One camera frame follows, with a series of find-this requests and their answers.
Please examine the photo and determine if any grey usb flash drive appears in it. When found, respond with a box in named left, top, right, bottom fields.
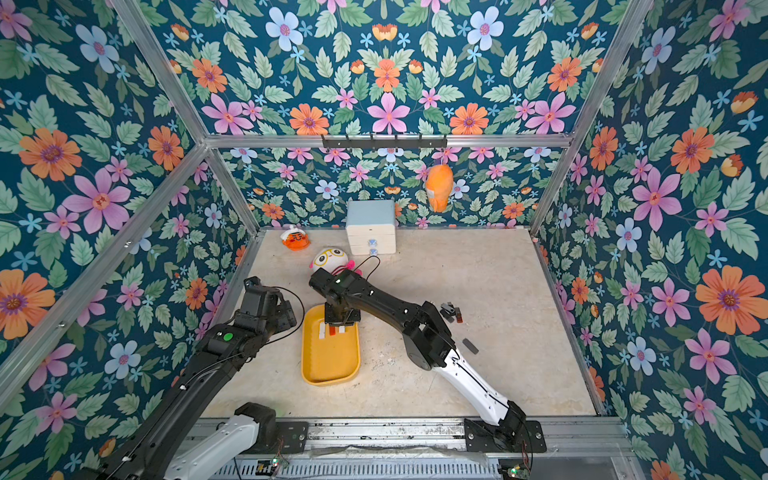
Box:
left=462, top=338, right=479, bottom=355

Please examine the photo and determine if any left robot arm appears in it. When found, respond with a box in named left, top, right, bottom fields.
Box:
left=75, top=277, right=297, bottom=479

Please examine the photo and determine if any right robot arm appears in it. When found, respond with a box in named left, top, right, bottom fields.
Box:
left=309, top=269, right=535, bottom=451

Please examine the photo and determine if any yellow plastic storage box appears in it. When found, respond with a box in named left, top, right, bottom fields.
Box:
left=301, top=305, right=361, bottom=387

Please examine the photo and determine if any white pink plush toy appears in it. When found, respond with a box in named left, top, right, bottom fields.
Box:
left=310, top=247, right=362, bottom=275

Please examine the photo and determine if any small orange tiger toy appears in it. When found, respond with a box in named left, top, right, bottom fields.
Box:
left=280, top=225, right=311, bottom=251

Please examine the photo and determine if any white blue mini drawer cabinet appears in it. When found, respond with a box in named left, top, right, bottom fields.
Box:
left=345, top=200, right=397, bottom=256

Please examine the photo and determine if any orange hanging plush toy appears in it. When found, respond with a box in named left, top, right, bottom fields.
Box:
left=425, top=164, right=454, bottom=213

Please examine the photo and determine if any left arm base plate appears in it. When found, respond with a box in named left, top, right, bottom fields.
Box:
left=247, top=420, right=309, bottom=455

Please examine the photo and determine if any black wall hook rail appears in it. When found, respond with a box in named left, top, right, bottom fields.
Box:
left=321, top=134, right=448, bottom=150

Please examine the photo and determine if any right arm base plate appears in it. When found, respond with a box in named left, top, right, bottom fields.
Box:
left=463, top=418, right=547, bottom=454

